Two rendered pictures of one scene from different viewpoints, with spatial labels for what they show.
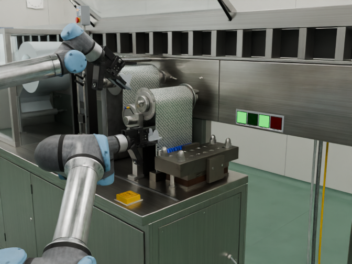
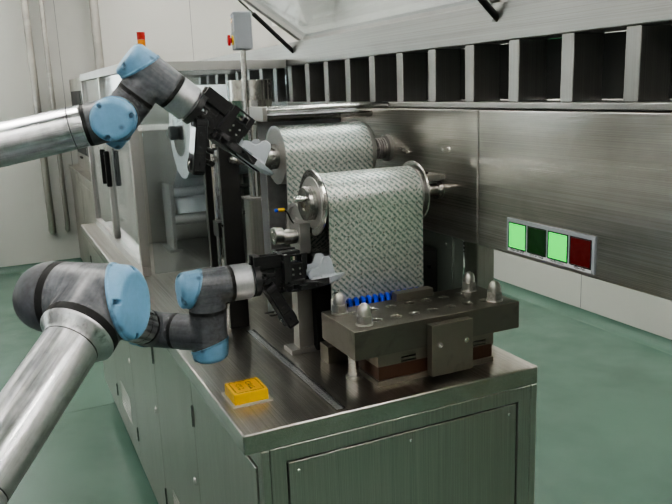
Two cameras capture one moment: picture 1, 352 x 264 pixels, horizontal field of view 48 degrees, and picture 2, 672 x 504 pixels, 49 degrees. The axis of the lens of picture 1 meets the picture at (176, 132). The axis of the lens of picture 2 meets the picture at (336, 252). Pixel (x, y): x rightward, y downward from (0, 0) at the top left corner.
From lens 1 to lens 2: 0.52 m
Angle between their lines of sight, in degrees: 19
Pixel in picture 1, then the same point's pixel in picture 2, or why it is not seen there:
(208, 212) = (422, 441)
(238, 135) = not seen: hidden behind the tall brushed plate
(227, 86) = (491, 167)
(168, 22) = (396, 35)
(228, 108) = (495, 216)
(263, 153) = not seen: outside the picture
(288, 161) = not seen: outside the picture
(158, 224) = (286, 455)
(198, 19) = (442, 23)
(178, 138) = (388, 275)
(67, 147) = (52, 287)
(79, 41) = (147, 79)
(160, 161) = (328, 322)
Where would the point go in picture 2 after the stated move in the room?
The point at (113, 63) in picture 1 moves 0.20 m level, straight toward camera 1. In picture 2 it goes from (225, 120) to (188, 126)
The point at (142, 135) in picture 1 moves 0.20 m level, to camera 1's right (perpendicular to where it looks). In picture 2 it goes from (289, 268) to (382, 272)
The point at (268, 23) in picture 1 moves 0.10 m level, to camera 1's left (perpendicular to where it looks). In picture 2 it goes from (566, 20) to (509, 24)
